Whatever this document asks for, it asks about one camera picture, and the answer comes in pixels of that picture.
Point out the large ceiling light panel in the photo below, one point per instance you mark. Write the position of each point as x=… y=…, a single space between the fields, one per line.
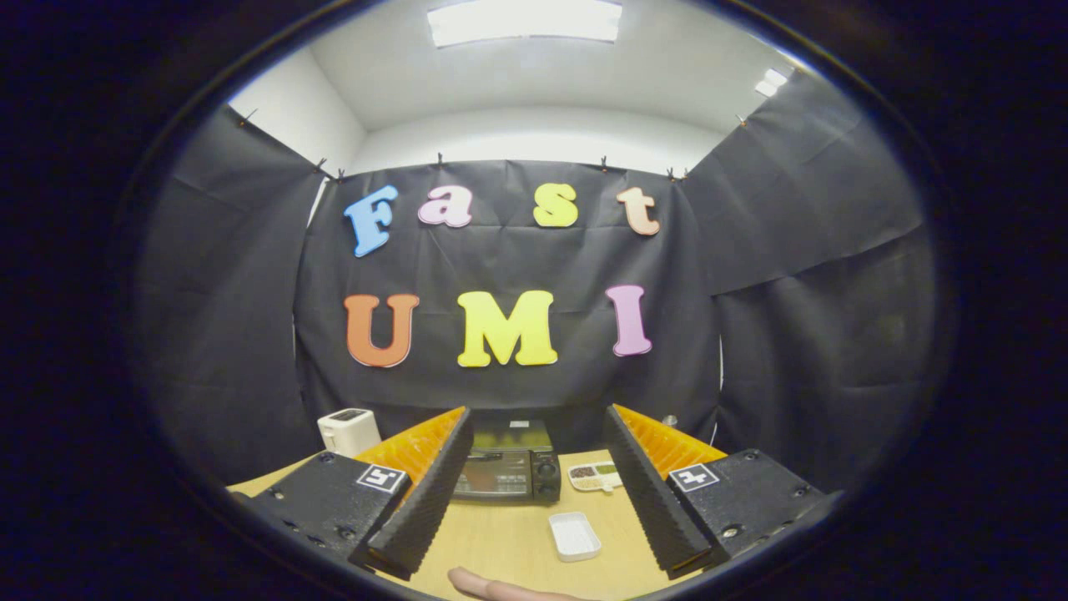
x=526 y=21

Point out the black toaster oven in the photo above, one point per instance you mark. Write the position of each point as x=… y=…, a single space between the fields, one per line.
x=509 y=476

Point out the white rectangular plastic tray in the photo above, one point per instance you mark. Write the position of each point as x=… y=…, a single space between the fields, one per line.
x=574 y=534

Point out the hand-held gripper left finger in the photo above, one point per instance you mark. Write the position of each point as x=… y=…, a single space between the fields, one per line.
x=425 y=501

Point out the small ceiling light panel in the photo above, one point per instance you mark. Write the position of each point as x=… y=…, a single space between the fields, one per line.
x=771 y=82

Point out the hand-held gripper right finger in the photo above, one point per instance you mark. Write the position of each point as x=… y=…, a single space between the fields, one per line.
x=651 y=501

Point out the white pop-up toaster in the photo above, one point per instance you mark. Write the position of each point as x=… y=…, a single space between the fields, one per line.
x=346 y=432

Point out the white divided dish with beans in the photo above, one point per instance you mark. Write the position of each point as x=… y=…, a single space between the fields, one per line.
x=594 y=476

